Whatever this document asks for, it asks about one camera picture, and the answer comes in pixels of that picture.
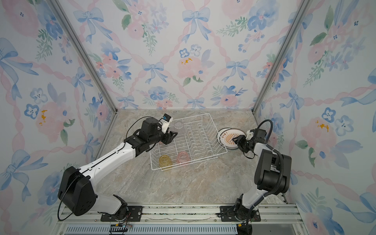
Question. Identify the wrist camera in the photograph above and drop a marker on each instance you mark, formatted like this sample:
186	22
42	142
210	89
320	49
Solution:
249	135
166	120

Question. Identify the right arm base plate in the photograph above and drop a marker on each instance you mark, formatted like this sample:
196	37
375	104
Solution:
229	214

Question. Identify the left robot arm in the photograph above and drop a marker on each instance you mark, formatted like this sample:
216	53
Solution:
77	185

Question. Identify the right aluminium corner post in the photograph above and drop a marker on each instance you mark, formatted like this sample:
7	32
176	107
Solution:
296	23

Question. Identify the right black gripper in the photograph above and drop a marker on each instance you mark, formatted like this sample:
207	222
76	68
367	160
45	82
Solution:
239	141

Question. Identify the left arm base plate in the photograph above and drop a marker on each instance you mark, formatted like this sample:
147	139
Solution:
124	214

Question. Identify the yellow glass cup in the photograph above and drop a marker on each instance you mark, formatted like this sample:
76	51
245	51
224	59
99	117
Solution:
165	162

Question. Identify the pink glass cup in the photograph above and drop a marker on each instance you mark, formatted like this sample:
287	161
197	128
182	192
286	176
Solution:
183	158

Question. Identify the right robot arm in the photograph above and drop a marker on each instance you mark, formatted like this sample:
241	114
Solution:
272	175

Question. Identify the left aluminium corner post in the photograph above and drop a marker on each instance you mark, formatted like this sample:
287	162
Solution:
83	55

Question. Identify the aluminium corner post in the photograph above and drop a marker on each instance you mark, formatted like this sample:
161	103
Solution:
296	23
83	55

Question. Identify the white wire dish rack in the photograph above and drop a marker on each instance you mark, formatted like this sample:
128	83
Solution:
198	139

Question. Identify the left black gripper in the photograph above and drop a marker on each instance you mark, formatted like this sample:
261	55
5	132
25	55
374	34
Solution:
169	137

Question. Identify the clear drinking glass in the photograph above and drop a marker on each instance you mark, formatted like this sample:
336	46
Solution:
179	126

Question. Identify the aluminium front rail frame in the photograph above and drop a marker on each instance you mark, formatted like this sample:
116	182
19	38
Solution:
188	219

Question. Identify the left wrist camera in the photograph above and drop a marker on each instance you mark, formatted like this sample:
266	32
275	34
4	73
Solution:
166	120

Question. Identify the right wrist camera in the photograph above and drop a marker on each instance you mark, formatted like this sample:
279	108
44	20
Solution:
249	135

